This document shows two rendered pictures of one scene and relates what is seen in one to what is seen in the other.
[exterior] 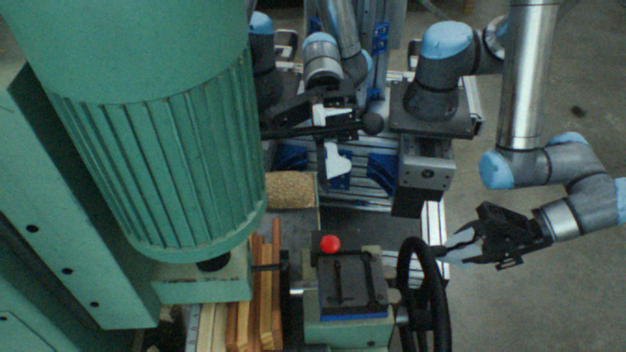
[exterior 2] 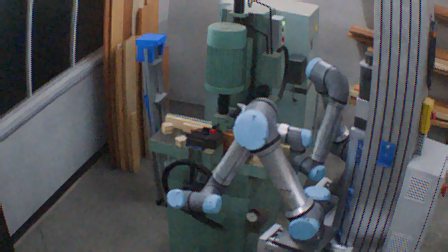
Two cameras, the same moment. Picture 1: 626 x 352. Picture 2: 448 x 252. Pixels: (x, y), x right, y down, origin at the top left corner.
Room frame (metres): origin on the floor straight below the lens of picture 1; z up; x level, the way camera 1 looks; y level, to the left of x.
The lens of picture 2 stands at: (1.38, -2.09, 2.13)
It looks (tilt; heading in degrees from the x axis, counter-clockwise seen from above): 25 degrees down; 115
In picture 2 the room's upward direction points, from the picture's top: 3 degrees clockwise
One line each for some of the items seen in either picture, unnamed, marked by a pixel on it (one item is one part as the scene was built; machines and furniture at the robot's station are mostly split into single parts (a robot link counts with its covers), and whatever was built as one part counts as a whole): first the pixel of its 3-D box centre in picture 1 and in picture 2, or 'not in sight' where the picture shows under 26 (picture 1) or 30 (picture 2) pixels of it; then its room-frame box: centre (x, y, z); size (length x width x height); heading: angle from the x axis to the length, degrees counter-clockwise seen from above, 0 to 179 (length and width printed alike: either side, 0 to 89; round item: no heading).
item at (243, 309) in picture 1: (247, 278); not in sight; (0.36, 0.11, 0.93); 0.24 x 0.01 x 0.06; 3
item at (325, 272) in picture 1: (347, 271); (204, 139); (0.34, -0.05, 0.99); 0.13 x 0.11 x 0.06; 3
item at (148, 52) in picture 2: not in sight; (155, 120); (-0.42, 0.74, 0.58); 0.27 x 0.25 x 1.16; 9
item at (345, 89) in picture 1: (331, 107); not in sight; (0.60, -0.03, 1.09); 0.12 x 0.09 x 0.08; 3
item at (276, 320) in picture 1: (277, 280); (217, 140); (0.35, 0.06, 0.94); 0.20 x 0.01 x 0.08; 3
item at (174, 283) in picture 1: (205, 272); (224, 120); (0.33, 0.16, 0.99); 0.14 x 0.07 x 0.09; 93
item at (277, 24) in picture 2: not in sight; (276, 31); (0.45, 0.47, 1.40); 0.10 x 0.06 x 0.16; 93
